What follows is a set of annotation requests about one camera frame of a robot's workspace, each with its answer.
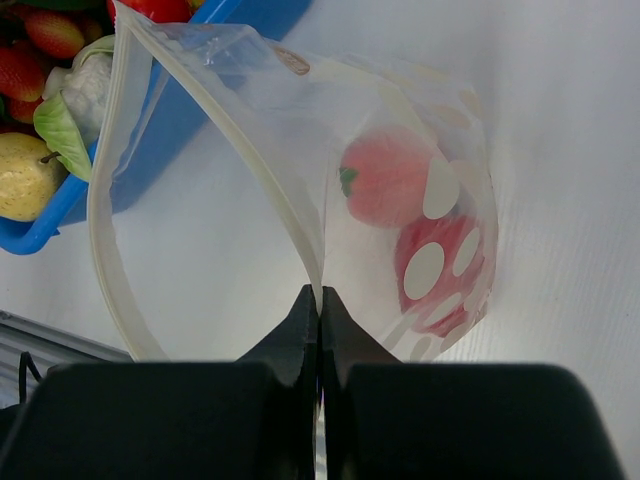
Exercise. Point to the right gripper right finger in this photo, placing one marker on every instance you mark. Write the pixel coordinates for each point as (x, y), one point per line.
(386, 419)

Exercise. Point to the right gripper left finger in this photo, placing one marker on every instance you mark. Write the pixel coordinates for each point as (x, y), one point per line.
(253, 418)

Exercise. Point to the red bell pepper toy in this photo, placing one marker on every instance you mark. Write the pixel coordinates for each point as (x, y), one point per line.
(437, 263)

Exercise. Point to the pink peach toy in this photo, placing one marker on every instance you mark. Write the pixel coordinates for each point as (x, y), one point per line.
(391, 177)

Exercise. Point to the clear dotted zip bag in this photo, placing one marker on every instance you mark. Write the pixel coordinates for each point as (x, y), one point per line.
(213, 254)

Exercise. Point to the red lychee bunch toy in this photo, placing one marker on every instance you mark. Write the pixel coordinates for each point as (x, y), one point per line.
(36, 37)

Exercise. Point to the yellow pear toy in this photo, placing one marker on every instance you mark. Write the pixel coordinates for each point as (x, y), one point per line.
(30, 176)

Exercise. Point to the blue plastic bin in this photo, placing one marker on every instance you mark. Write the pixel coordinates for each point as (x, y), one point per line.
(174, 121)

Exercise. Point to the white cauliflower toy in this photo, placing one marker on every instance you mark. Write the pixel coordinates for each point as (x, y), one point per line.
(70, 117)

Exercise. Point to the aluminium rail frame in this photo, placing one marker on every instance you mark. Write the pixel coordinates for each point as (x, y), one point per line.
(49, 347)

